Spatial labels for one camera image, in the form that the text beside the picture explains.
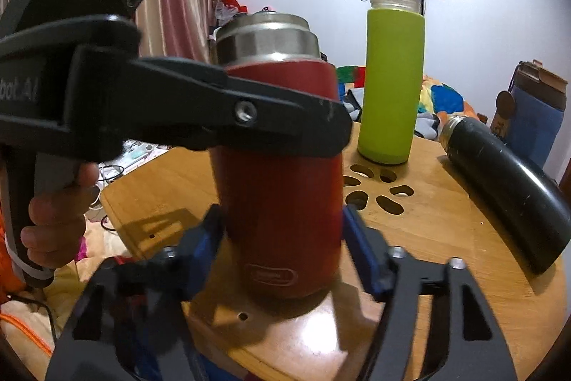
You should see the red steel thermos cup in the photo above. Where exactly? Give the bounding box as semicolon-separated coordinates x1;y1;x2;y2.
210;11;343;299

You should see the black thermos lying down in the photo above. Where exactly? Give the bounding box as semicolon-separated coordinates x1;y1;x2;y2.
440;116;570;275

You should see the blue cup with brown lid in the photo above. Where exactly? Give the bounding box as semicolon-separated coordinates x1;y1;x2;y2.
491;60;568;167

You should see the person's left hand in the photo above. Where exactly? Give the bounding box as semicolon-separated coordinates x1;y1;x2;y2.
20;164;100;269

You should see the lime green bottle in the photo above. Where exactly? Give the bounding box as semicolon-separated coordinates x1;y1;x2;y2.
357;0;425;165

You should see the colourful bedding pile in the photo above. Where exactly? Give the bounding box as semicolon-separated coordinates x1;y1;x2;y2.
336;66;487;141

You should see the orange cable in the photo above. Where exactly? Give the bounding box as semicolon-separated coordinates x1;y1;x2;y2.
0;312;54;357

